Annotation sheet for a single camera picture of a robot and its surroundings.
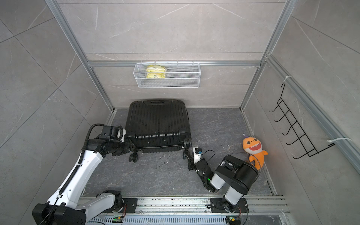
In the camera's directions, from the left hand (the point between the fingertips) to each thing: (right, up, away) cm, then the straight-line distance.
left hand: (132, 145), depth 78 cm
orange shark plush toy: (+74, -2, +10) cm, 75 cm away
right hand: (+34, -8, +10) cm, 36 cm away
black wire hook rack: (+85, +16, -6) cm, 87 cm away
